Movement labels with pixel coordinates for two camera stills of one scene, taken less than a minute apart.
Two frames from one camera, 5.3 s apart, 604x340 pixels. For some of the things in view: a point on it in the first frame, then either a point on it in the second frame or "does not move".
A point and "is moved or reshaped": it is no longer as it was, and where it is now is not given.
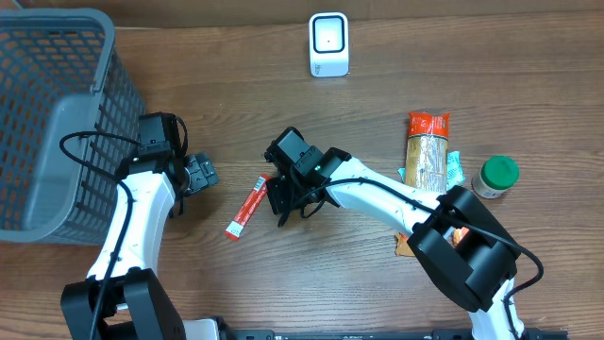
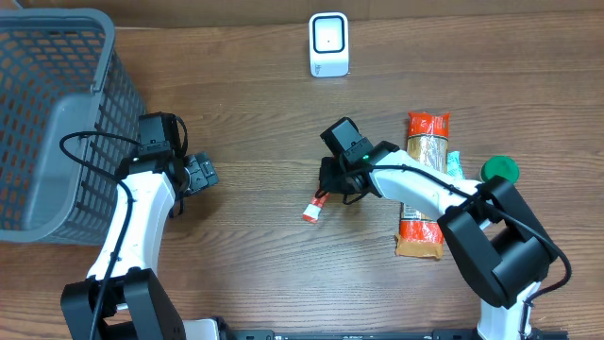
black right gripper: (281, 197) -> (331, 178)
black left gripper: (203, 171) does not move
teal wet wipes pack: (455, 175) does not move
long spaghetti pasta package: (427, 139) does not move
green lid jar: (496, 175) does not move
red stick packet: (260, 191) is moved or reshaped
